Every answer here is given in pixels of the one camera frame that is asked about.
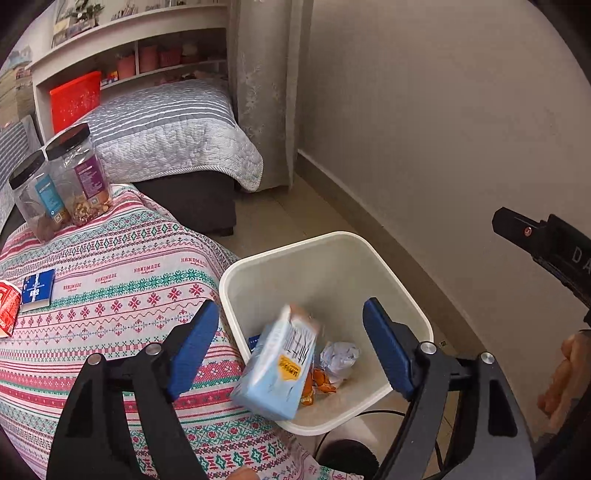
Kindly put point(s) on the pink flower pot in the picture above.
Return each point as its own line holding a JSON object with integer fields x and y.
{"x": 125, "y": 67}
{"x": 148, "y": 59}

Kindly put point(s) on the grey patterned curtain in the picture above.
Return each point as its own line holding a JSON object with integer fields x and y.
{"x": 268, "y": 92}

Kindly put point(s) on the white paper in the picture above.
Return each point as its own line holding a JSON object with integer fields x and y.
{"x": 339, "y": 362}

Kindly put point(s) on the red small basket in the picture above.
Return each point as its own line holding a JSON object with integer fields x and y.
{"x": 170, "y": 58}

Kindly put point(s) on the white bookshelf headboard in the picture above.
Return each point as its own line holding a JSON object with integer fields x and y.
{"x": 138, "y": 27}

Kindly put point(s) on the light blue milk carton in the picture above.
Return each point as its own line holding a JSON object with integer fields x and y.
{"x": 277, "y": 364}

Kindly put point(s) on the small blue box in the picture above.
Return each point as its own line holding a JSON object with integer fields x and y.
{"x": 39, "y": 288}

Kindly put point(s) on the red instant noodle cup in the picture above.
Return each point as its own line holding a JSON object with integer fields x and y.
{"x": 8, "y": 309}

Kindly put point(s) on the person's right hand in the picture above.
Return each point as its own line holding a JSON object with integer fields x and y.
{"x": 561, "y": 374}

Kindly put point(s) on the tall stack of books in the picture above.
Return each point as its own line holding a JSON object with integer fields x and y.
{"x": 16, "y": 92}

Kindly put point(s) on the dark grey bed base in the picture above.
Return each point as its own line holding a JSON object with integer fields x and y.
{"x": 194, "y": 203}

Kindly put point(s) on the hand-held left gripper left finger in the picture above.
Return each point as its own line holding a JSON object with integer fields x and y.
{"x": 194, "y": 350}

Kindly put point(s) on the blue label clear jar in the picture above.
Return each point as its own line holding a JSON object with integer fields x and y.
{"x": 37, "y": 198}

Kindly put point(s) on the blue packet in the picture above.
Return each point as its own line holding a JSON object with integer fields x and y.
{"x": 255, "y": 342}

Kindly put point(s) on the purple label clear jar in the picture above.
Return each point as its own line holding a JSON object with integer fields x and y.
{"x": 78, "y": 180}

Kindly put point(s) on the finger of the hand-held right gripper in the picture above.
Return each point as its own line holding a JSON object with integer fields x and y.
{"x": 563, "y": 249}

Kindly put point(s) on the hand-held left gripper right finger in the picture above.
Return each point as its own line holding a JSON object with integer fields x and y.
{"x": 388, "y": 346}

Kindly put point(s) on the red gift bag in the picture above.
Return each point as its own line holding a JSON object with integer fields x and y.
{"x": 74, "y": 101}

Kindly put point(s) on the potted green plant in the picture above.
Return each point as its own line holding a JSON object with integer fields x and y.
{"x": 85, "y": 11}

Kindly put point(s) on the grey striped bed quilt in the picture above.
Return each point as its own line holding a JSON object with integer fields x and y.
{"x": 175, "y": 124}

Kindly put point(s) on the orange snack wrapper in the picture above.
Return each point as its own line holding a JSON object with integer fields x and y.
{"x": 318, "y": 381}

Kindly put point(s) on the white plastic bin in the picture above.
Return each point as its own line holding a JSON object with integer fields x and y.
{"x": 332, "y": 277}

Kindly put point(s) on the black round object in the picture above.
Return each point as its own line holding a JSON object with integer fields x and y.
{"x": 346, "y": 461}

